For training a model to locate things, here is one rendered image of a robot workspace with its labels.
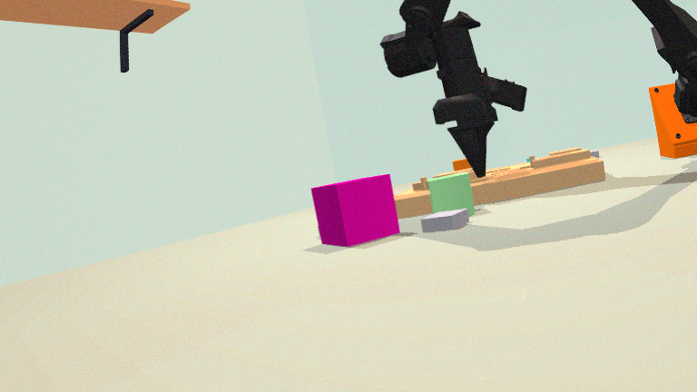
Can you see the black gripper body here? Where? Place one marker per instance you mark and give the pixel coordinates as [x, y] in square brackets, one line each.
[462, 83]

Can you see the magenta cube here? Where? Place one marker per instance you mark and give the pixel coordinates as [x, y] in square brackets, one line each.
[352, 212]

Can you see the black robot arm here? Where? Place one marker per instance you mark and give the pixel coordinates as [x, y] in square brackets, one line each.
[429, 41]

